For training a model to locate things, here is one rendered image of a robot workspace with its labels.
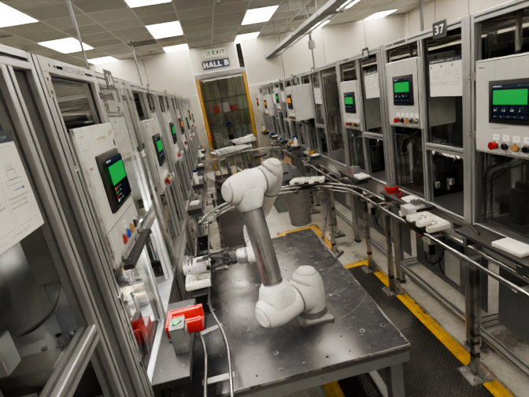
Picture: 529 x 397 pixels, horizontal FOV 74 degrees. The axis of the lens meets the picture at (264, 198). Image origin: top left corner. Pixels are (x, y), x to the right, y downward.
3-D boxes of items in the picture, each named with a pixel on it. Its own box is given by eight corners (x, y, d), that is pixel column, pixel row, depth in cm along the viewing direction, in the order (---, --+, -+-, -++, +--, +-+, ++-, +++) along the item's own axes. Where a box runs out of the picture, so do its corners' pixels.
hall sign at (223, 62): (231, 66, 935) (228, 56, 928) (202, 71, 928) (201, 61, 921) (231, 66, 939) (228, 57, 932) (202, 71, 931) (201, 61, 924)
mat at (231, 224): (276, 267, 387) (276, 266, 387) (223, 280, 382) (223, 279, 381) (236, 171, 946) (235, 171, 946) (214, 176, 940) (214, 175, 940)
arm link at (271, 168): (269, 179, 184) (248, 187, 176) (275, 150, 172) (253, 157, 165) (285, 194, 176) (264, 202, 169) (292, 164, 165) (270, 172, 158)
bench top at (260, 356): (411, 350, 156) (410, 343, 155) (172, 415, 145) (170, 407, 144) (313, 233, 299) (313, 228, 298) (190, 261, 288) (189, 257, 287)
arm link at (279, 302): (308, 317, 171) (275, 340, 159) (288, 309, 184) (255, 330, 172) (266, 164, 160) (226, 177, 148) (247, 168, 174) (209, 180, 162)
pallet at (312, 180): (290, 190, 385) (289, 181, 382) (294, 186, 397) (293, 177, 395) (323, 187, 370) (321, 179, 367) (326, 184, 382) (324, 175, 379)
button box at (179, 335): (190, 351, 140) (183, 326, 137) (170, 356, 139) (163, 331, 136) (190, 339, 147) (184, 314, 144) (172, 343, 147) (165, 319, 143)
